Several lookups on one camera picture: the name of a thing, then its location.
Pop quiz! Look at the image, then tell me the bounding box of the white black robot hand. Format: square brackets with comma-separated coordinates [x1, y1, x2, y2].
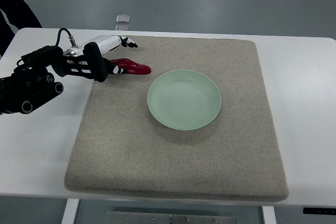
[76, 35, 138, 74]

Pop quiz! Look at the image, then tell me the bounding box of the red pepper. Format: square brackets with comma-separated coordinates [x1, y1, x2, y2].
[110, 58, 151, 75]

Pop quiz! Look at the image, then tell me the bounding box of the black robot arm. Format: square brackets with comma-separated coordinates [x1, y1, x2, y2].
[1, 34, 109, 114]

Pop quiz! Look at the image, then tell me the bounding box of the metal floor plate near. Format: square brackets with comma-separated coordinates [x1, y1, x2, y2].
[115, 25, 129, 31]

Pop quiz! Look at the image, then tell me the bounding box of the light green plate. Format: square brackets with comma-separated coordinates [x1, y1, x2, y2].
[147, 69, 222, 131]

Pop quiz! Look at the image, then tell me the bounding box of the person in dark clothes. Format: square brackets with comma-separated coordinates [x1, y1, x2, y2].
[1, 0, 42, 56]

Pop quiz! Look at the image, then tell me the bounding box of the beige felt mat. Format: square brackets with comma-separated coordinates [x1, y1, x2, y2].
[65, 36, 289, 201]

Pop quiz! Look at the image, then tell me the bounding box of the white table leg left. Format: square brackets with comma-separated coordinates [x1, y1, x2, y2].
[61, 199, 80, 224]

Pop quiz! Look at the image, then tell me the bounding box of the white table leg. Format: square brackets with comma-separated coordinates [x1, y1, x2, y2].
[261, 206, 277, 224]
[61, 199, 80, 224]

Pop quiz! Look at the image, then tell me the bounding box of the white table leg right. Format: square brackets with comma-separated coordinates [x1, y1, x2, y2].
[261, 206, 277, 224]

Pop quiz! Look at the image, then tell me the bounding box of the black table control panel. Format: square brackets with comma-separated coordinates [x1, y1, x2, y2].
[303, 207, 336, 215]

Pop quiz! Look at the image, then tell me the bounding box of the grey metal base plate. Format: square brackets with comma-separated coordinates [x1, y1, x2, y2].
[104, 211, 236, 224]

